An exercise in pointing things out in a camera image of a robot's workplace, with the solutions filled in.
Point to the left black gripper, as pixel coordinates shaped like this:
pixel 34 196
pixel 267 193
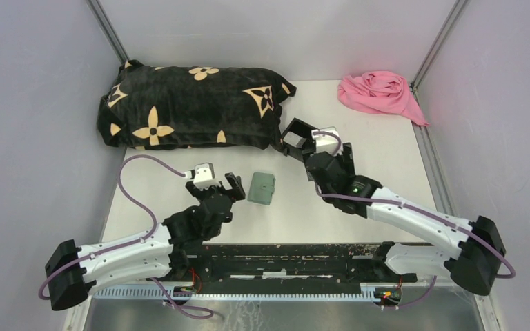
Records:
pixel 236 192

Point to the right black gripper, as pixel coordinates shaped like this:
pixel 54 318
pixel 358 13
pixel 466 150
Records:
pixel 346 160

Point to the green card holder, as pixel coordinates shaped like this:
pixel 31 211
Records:
pixel 262 188

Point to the black card box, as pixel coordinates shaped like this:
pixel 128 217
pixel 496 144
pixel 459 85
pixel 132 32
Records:
pixel 303 129

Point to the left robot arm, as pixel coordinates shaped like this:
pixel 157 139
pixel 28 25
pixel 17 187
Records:
pixel 73 273

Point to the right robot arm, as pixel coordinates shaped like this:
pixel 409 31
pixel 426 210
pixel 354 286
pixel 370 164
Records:
pixel 470 253

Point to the stack of cards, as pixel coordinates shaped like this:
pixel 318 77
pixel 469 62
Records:
pixel 295 140

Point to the pink cloth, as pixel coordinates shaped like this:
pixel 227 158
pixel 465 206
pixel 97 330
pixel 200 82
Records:
pixel 380 92

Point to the black floral pillow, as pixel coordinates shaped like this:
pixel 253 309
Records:
pixel 171 107

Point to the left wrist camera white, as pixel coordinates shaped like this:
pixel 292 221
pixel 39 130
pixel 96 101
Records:
pixel 202 176

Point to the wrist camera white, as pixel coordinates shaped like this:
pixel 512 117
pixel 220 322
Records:
pixel 327 140
pixel 202 176

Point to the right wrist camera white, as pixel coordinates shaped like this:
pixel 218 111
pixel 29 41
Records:
pixel 327 140

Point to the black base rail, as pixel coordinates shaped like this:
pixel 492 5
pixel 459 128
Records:
pixel 325 268

